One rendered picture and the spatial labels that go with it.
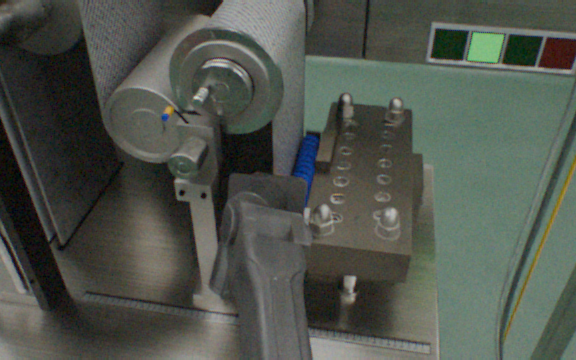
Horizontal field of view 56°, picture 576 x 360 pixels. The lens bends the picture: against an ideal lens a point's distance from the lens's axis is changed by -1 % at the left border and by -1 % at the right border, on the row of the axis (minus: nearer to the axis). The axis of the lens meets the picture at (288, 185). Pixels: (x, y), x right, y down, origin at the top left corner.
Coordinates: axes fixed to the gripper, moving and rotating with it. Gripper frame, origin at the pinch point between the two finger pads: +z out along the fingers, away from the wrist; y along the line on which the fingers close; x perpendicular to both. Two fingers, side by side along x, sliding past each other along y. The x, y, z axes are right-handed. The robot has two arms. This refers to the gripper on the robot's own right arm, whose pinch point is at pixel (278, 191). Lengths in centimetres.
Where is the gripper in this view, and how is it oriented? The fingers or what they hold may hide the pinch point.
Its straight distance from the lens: 79.8
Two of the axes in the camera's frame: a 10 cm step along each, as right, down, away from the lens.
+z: 1.6, -1.4, 9.8
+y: 9.8, 1.1, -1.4
